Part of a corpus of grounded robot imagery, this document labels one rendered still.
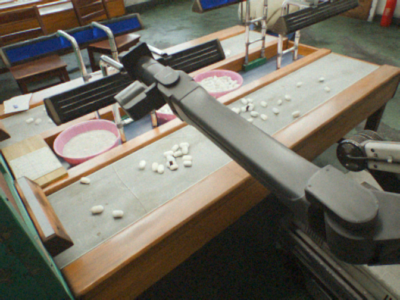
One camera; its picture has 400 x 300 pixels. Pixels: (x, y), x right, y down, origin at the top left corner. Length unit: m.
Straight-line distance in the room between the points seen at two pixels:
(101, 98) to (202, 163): 0.43
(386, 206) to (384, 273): 0.93
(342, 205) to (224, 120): 0.22
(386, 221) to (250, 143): 0.18
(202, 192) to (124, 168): 0.33
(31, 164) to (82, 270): 0.52
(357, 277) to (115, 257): 0.88
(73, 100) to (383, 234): 0.78
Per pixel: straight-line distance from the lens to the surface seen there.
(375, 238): 0.33
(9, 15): 3.31
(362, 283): 1.33
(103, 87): 0.92
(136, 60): 0.70
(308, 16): 1.54
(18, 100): 1.82
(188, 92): 0.52
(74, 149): 1.35
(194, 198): 0.96
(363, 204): 0.32
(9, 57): 1.41
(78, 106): 0.90
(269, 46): 2.12
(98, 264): 0.88
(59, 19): 3.68
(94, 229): 0.99
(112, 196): 1.06
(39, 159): 1.28
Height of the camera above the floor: 1.47
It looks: 38 degrees down
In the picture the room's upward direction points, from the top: 4 degrees counter-clockwise
